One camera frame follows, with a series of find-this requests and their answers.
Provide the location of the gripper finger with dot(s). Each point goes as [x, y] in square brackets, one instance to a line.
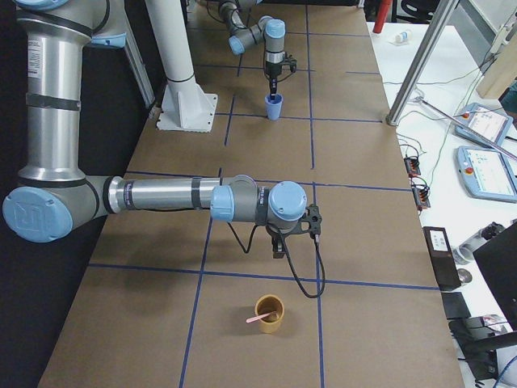
[272, 88]
[277, 248]

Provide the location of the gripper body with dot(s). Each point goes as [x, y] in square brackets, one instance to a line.
[276, 235]
[272, 70]

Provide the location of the blue plastic cup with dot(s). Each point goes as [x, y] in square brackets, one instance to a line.
[274, 105]

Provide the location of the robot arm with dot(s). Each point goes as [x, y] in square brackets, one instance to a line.
[268, 31]
[56, 197]

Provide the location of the yellow bamboo cup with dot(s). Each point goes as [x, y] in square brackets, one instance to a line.
[272, 307]

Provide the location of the pink chopstick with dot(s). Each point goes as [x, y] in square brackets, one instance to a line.
[260, 316]

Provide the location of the red cylinder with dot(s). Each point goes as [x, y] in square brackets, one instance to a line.
[381, 16]

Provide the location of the white bottle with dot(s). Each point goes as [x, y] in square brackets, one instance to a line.
[402, 38]

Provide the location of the lower orange connector block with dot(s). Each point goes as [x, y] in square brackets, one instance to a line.
[421, 195]

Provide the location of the orange connector block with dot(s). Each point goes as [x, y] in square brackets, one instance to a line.
[412, 166]
[421, 195]

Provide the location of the upper orange connector block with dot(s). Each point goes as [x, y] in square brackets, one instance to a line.
[412, 166]

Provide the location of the black power box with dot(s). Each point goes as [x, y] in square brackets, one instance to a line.
[441, 258]

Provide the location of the lower teach pendant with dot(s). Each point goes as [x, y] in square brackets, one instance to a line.
[486, 174]

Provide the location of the teach pendant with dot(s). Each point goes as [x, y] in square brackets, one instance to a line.
[491, 123]
[486, 174]

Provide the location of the black monitor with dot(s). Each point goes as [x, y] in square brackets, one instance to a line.
[496, 260]

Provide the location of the upper teach pendant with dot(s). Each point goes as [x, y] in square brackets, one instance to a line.
[491, 123]

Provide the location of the wooden board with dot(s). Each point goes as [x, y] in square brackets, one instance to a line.
[501, 74]

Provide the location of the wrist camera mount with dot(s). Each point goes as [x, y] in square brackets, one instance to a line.
[310, 222]
[289, 62]

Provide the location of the white pedestal column base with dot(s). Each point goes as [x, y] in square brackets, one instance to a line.
[185, 106]

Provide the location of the aluminium frame post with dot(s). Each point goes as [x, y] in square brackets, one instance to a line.
[439, 21]

